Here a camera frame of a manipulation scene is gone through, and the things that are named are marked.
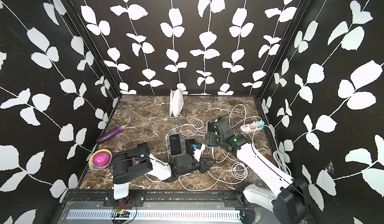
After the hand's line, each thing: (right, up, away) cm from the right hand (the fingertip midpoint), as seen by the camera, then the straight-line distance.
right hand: (209, 134), depth 81 cm
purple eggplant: (-62, -2, +13) cm, 64 cm away
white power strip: (+26, +1, +17) cm, 31 cm away
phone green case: (+1, +3, +1) cm, 3 cm away
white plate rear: (-23, +25, +13) cm, 36 cm away
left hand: (+3, -13, -3) cm, 14 cm away
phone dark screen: (-20, -10, +9) cm, 24 cm away
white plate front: (-20, +18, +15) cm, 30 cm away
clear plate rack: (-21, +7, +25) cm, 34 cm away
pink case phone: (-40, -9, +12) cm, 43 cm away
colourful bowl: (-64, -18, 0) cm, 66 cm away
